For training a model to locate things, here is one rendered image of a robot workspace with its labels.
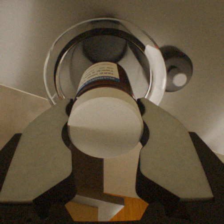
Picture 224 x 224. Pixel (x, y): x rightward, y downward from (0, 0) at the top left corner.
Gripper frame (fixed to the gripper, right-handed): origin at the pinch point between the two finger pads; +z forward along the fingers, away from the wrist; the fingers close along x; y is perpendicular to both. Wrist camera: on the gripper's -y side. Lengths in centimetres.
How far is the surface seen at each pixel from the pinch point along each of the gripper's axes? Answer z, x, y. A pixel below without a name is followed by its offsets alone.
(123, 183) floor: 119, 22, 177
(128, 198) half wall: 115, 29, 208
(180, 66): 22.0, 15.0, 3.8
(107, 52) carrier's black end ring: 24.5, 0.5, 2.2
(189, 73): 22.0, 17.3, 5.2
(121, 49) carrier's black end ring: 24.5, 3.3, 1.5
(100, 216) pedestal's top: 25, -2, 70
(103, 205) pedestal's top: 25, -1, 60
